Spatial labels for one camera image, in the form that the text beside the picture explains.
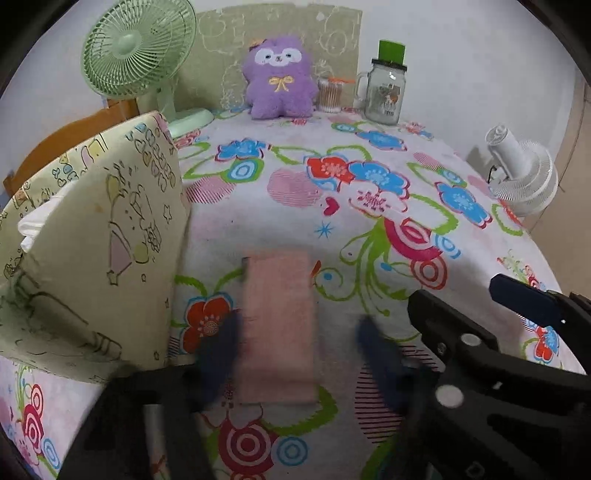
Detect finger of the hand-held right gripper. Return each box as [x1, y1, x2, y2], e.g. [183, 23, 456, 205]
[490, 274, 591, 333]
[406, 290, 500, 403]

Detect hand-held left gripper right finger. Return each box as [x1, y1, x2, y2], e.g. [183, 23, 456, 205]
[355, 316, 444, 480]

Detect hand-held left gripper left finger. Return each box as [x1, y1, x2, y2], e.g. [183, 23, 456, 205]
[67, 309, 247, 480]

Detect pink towel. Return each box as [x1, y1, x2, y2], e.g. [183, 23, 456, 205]
[235, 251, 320, 407]

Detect yellow printed fabric storage box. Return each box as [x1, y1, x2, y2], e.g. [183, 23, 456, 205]
[0, 111, 191, 384]

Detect white cloth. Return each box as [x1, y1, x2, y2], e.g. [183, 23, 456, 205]
[17, 182, 84, 252]

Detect white floor fan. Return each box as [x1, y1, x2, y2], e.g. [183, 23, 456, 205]
[485, 124, 559, 217]

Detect glass mason jar green lid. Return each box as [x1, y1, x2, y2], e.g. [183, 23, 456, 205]
[355, 40, 409, 126]

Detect small jar with orange lid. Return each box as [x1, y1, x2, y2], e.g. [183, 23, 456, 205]
[318, 78, 355, 113]

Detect wooden chair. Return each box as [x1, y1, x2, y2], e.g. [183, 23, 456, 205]
[2, 99, 139, 197]

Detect purple plush toy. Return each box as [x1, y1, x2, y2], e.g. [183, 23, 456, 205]
[242, 37, 320, 121]

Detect green printed cardboard panel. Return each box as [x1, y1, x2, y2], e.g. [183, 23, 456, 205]
[178, 4, 363, 112]

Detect green desk fan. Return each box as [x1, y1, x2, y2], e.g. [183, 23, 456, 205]
[82, 0, 215, 139]

